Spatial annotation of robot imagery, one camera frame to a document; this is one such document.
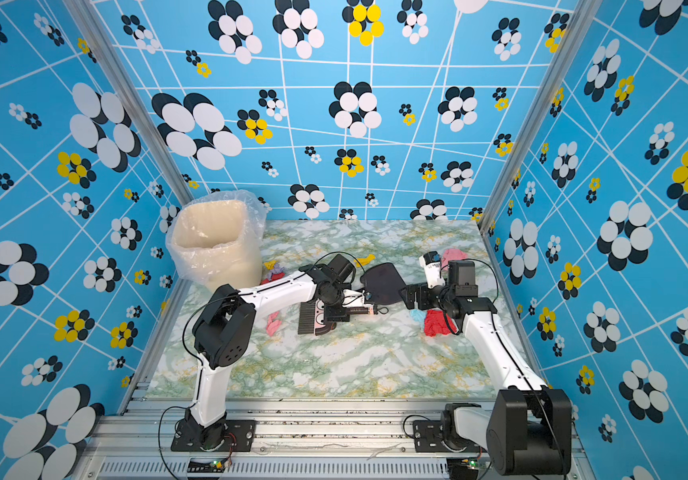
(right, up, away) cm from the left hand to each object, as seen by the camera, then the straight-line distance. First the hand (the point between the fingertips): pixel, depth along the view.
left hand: (349, 303), depth 94 cm
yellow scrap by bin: (-28, +12, +11) cm, 33 cm away
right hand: (+20, +6, -9) cm, 23 cm away
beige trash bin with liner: (-44, +21, +2) cm, 48 cm away
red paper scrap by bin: (-27, +8, +10) cm, 30 cm away
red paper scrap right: (+28, -5, -3) cm, 28 cm away
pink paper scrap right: (+38, +16, +14) cm, 43 cm away
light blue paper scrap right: (+22, -4, -1) cm, 22 cm away
